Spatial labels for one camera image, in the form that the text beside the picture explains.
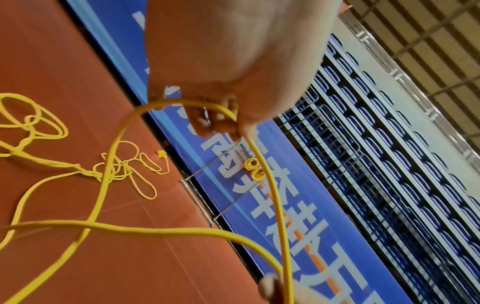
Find metal rack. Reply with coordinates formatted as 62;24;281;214
178;151;267;229

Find person's right hand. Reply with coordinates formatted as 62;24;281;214
256;273;354;304

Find rows of blue seats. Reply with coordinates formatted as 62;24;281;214
277;33;480;304

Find person's left hand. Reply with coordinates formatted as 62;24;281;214
144;0;345;143

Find blue banner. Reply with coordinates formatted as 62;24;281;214
63;0;418;304

